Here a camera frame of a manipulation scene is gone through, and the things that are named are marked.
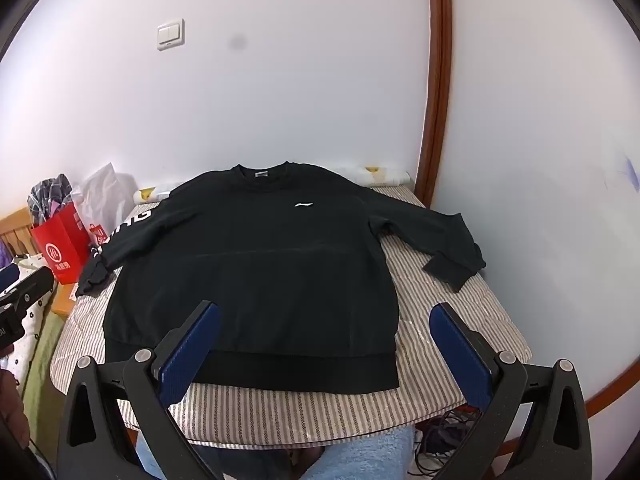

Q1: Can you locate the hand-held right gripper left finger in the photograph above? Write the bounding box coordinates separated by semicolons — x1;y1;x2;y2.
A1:
56;300;223;480

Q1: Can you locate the black sweatshirt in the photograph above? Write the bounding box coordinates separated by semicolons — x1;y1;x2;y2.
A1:
75;160;487;393

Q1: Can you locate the brown wooden door frame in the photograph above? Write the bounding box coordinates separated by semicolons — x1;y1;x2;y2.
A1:
415;0;453;208

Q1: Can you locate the rolled white printed sheet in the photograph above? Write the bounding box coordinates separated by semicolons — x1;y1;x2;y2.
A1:
132;162;413;206

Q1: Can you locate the plaid cloth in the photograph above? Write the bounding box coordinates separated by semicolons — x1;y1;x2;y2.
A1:
27;174;76;226

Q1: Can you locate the blue fleece cloth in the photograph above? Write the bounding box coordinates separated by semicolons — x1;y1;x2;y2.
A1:
300;430;416;480

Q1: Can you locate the person's left forearm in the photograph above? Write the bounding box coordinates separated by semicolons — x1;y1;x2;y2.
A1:
0;369;32;463

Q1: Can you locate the wooden chair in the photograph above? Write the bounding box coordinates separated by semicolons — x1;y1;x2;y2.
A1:
0;208;78;320

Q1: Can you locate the red paper shopping bag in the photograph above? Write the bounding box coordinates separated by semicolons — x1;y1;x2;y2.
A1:
29;205;96;286

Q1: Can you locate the brown wooden baseboard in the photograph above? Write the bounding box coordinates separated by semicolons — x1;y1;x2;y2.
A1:
582;355;640;418

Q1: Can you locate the white dotted cloth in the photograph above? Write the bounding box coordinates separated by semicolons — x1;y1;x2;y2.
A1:
0;255;57;401

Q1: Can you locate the white light switch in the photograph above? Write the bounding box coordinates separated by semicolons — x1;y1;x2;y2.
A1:
156;18;186;52

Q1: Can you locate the white plastic bag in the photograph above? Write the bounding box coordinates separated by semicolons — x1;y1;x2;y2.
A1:
75;161;138;243

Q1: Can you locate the tangle of dark cables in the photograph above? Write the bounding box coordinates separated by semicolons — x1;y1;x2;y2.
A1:
410;407;486;478

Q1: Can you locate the striped mat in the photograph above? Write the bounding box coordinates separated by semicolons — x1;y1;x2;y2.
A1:
50;180;533;448

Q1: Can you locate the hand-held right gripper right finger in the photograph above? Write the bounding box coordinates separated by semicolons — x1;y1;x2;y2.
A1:
429;301;593;480

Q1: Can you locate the green cloth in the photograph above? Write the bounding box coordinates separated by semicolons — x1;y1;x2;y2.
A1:
20;310;66;441

